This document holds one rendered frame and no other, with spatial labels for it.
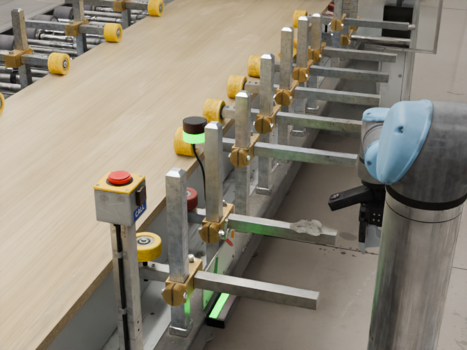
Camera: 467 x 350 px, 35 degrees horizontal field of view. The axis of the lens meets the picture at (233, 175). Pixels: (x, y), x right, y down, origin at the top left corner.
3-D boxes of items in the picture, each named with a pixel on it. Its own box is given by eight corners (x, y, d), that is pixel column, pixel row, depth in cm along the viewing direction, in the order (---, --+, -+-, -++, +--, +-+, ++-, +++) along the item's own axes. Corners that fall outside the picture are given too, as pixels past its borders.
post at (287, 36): (288, 159, 261) (294, 26, 240) (286, 163, 258) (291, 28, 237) (279, 158, 262) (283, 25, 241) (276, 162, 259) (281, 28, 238)
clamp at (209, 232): (234, 220, 198) (234, 203, 196) (218, 245, 186) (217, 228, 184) (214, 217, 199) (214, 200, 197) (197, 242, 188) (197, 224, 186)
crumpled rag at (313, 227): (327, 223, 188) (327, 216, 187) (322, 237, 182) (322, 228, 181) (293, 219, 190) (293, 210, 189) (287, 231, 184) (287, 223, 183)
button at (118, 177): (135, 180, 131) (134, 171, 130) (125, 189, 127) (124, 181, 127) (114, 177, 132) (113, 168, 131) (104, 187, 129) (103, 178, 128)
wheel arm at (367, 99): (380, 103, 247) (381, 93, 245) (379, 107, 244) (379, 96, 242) (237, 88, 260) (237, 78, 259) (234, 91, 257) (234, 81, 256)
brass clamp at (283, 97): (299, 94, 258) (300, 80, 255) (290, 107, 246) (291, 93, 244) (282, 92, 259) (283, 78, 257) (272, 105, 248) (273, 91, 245)
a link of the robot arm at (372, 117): (363, 117, 163) (361, 102, 172) (359, 169, 168) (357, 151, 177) (406, 119, 162) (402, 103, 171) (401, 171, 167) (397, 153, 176)
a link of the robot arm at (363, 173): (356, 165, 170) (362, 148, 178) (354, 184, 172) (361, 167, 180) (395, 170, 168) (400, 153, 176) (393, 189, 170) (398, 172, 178)
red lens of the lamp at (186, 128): (210, 126, 181) (210, 117, 180) (202, 135, 176) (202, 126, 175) (187, 123, 183) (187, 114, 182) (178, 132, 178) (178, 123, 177)
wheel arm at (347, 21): (408, 29, 333) (409, 21, 331) (407, 30, 330) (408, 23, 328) (299, 20, 346) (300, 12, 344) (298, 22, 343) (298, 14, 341)
